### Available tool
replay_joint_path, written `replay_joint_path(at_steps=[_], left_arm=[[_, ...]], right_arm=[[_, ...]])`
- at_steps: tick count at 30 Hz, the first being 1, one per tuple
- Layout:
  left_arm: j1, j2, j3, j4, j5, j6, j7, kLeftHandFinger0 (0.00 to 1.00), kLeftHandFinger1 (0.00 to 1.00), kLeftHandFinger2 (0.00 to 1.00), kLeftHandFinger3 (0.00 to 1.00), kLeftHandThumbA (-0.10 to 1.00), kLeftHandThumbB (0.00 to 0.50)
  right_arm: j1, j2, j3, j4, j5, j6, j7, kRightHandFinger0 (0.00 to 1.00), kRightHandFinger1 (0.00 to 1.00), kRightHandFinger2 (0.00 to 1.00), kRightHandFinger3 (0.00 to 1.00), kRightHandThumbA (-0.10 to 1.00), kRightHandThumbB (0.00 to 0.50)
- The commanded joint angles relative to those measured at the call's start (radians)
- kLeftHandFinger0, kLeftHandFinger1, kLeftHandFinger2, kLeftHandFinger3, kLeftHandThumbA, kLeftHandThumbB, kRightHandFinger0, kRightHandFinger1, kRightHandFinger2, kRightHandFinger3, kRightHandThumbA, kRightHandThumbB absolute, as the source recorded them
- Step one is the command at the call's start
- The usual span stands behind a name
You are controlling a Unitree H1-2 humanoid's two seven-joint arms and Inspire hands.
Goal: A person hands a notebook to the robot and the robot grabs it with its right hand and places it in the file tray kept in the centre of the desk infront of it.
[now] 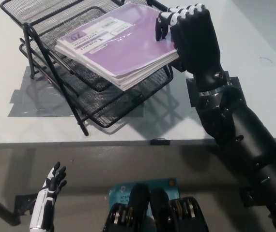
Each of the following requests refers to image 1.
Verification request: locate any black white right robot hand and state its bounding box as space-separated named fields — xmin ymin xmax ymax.
xmin=154 ymin=2 xmax=230 ymax=95

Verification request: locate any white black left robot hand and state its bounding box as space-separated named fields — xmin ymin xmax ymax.
xmin=29 ymin=161 xmax=67 ymax=229

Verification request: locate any purple spiral notebook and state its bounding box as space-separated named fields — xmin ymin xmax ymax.
xmin=54 ymin=2 xmax=179 ymax=92

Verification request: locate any black mesh two-tier file tray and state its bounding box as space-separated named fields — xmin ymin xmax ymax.
xmin=0 ymin=0 xmax=175 ymax=136

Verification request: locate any black tape square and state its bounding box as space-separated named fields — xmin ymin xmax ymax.
xmin=185 ymin=76 xmax=246 ymax=108

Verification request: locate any grey tape patch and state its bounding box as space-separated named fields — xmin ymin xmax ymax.
xmin=7 ymin=65 xmax=145 ymax=118

